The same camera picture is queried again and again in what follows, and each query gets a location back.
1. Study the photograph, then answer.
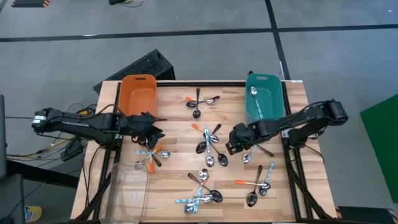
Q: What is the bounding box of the yellow blue floor object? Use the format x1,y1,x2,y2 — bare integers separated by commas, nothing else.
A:
24,205,43,223

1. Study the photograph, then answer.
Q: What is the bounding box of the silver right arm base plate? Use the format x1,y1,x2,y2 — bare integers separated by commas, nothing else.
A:
280,126,320,140

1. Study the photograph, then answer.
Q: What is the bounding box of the teal plastic bin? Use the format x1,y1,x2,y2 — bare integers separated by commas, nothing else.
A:
244,73,285,124

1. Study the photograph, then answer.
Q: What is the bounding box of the black yellow striped box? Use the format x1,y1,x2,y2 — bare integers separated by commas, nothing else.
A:
335,204,398,224

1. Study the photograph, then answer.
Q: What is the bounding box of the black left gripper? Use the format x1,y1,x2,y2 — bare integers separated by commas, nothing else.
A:
119,111,168,151

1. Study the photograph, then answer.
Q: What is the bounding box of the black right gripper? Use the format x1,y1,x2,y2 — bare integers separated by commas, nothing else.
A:
226,121,263,157

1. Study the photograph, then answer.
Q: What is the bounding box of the green floor mat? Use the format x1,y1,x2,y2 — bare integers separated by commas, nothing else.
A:
359,93,398,205

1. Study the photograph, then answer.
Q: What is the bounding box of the clear plastic bin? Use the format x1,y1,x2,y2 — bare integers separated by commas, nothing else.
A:
99,161,152,224

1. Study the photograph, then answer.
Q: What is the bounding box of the black curved cable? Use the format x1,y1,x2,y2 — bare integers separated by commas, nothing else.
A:
303,143,326,165

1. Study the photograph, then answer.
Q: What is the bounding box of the yellow cable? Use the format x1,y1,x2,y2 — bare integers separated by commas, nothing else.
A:
7,107,94,159

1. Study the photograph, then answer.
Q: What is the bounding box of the orange plastic bin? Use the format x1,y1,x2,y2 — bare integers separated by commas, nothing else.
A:
118,73,158,121

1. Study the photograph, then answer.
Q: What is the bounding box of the black floor beam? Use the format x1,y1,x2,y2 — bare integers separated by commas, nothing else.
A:
6,159,80,189

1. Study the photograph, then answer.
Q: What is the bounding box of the teal striped handle spoon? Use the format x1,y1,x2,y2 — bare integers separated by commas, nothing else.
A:
241,144,259,165
249,86,264,121
259,161,275,197
174,194,215,205
203,126,216,168
134,149,172,159
192,168,210,215

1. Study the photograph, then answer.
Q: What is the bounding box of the black power adapter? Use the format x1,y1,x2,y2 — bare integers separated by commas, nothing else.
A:
60,136,84,162

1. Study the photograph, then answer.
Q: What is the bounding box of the black hanging cable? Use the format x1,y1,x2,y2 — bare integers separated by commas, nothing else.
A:
80,144,104,208

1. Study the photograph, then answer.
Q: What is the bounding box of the black orange striped ramp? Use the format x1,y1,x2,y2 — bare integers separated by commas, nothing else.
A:
11,0,51,9

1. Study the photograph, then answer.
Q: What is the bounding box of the black device with cables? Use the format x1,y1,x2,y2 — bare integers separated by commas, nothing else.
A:
108,0,146,7

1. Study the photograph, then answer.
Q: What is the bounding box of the dark panel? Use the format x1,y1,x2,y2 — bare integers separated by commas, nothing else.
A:
0,94,8,180

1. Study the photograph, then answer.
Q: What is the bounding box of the black perforated metal case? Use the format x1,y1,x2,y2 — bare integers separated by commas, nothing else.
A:
93,49,177,96

